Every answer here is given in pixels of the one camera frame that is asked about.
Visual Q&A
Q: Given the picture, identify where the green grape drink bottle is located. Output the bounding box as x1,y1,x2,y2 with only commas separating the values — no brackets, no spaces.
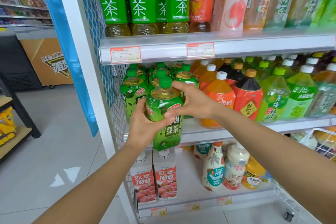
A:
279,65,318,120
279,59,296,79

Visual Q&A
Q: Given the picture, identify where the person's right forearm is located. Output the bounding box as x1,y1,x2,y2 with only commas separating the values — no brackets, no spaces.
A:
213,106,336,224

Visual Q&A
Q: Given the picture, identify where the cream coconut drink bottle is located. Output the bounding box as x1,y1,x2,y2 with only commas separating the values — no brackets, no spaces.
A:
202,142,226,192

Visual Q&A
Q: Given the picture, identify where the white wire shopping cart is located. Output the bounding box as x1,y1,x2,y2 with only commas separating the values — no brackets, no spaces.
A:
273,128,336,222

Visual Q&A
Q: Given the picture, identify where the pink peach drink bottle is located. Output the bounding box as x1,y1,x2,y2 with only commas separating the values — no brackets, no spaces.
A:
211,0,256,38

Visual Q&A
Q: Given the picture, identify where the person's left hand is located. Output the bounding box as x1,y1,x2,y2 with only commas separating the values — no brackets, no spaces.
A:
125,97,176,151

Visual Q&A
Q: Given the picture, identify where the person's right hand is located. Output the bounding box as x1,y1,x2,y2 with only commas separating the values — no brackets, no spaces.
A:
164,81,221,120

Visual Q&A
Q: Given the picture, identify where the snack display shelf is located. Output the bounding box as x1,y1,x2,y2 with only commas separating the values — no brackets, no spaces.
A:
0,0,53,28

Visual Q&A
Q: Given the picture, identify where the bright green label bottle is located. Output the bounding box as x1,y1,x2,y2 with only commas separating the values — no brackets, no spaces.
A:
309,0,336,29

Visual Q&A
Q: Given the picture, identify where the person's left forearm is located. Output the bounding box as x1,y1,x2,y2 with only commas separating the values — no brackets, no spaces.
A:
31,141,155,224

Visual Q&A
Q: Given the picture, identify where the white milk drink bottle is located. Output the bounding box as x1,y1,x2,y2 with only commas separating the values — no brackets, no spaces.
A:
223,142,250,191

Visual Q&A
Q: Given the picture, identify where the amber tea bottle white cap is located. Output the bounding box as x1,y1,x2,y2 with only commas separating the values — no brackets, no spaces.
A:
305,57,320,75
304,63,336,118

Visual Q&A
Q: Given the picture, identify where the white metal shelf rack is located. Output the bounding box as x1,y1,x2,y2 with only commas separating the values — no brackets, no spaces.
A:
52,0,336,224

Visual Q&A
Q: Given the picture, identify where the green plum tea bottle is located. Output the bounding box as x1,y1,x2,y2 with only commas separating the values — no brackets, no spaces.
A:
254,61,271,83
242,56,256,73
256,67,291,123

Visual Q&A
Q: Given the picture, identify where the teal label drink bottle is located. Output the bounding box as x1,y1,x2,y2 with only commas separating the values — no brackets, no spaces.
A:
194,142,212,160

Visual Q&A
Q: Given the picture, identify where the dark plum drink bottle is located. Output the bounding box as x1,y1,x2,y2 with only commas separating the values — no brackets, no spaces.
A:
225,63,246,87
217,58,233,74
232,69,264,121

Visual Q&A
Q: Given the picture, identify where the black cabinet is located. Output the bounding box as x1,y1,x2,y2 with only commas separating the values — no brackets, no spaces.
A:
0,35,43,91

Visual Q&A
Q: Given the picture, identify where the large green tea bottle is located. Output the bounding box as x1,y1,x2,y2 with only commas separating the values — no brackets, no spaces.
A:
145,76,185,151

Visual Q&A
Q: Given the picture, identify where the wooden shelf black frame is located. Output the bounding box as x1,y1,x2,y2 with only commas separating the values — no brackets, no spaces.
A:
0,73,42,162

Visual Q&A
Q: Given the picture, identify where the yellow toy excavator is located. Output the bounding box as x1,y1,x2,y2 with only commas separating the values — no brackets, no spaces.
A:
0,107,17,147

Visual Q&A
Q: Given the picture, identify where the small orange drink bottle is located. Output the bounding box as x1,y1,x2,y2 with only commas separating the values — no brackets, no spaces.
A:
241,156,268,190

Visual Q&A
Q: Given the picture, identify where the red-framed price tag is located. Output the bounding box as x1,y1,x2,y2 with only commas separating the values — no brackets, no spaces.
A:
187,42,215,60
110,46,142,64

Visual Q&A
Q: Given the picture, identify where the blue plastic side panel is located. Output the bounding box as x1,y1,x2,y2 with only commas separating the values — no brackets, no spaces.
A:
37,0,99,138

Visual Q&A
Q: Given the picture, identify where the orange juice bottle white cap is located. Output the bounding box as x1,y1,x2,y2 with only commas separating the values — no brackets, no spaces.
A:
192,59,209,79
199,71,236,129
198,64,218,92

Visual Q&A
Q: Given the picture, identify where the group of green-capped tea bottles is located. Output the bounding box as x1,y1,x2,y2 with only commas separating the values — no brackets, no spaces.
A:
120,61,200,123

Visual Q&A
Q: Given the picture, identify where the red apple juice carton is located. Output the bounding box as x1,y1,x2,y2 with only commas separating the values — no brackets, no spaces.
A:
153,148,178,201
129,150,157,204

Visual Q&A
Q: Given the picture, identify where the pale round bottle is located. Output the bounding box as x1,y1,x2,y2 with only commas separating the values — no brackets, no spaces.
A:
290,131,318,151

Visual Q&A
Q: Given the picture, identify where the orange-fronted chest freezer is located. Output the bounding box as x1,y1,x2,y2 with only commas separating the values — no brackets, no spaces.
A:
16,29,74,89

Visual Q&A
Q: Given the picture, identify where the small yellow price tag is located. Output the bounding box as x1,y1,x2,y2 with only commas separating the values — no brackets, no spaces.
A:
217,196,233,206
184,203,201,212
151,206,168,217

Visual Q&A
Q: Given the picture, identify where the amber tea bottle pale label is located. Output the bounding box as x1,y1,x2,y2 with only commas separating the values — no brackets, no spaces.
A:
243,0,280,33

